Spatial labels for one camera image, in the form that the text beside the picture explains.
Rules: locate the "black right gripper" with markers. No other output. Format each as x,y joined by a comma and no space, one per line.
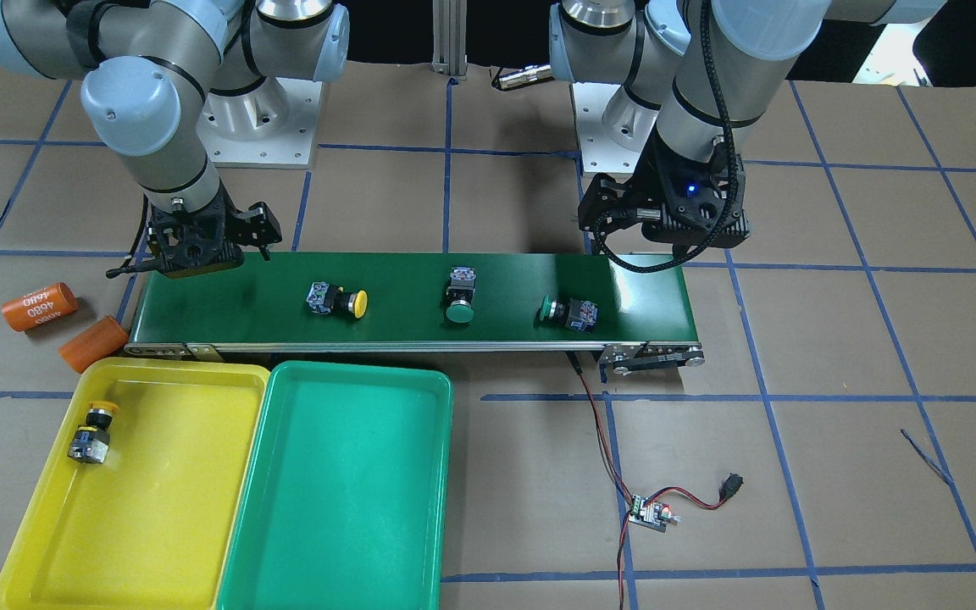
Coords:
255,225

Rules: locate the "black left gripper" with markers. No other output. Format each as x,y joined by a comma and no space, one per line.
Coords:
651,191

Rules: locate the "yellow push button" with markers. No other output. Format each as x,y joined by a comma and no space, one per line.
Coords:
92,440
326,298

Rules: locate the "green push button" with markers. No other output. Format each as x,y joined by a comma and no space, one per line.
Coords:
459,295
578,315

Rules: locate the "plain orange cylinder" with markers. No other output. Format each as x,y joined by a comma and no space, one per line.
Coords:
102,339

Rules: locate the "orange cylinder labelled 4680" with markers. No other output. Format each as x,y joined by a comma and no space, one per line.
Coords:
39,307

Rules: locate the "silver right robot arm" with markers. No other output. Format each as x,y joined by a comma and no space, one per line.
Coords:
150,71

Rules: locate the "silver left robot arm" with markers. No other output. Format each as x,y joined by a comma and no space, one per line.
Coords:
709,70

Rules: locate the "green conveyor belt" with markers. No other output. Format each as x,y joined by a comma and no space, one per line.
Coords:
645,320

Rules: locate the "green plastic tray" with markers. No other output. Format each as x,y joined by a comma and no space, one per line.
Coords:
345,498

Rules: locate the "black barrel jack connector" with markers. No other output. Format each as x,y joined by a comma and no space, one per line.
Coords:
730,487

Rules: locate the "small motor controller board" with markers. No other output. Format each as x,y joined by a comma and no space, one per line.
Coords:
650,514

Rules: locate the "yellow plastic tray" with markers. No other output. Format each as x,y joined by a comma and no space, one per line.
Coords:
150,527

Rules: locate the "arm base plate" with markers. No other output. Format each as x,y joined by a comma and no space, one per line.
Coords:
270,126
611,128

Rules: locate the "aluminium frame post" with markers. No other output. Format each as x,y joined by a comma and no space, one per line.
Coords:
448,23

